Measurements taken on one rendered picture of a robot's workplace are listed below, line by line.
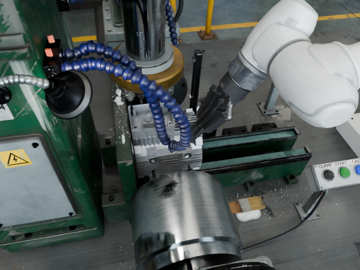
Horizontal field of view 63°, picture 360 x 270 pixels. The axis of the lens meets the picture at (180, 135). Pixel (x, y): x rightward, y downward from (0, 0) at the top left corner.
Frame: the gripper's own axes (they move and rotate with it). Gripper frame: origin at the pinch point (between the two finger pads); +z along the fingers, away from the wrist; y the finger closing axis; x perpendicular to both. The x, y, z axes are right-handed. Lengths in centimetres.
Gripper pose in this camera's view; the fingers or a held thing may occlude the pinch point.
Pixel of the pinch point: (194, 133)
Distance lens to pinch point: 84.2
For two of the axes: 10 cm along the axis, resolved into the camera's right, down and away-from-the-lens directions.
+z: -5.2, 6.3, 5.7
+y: 2.0, 7.4, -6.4
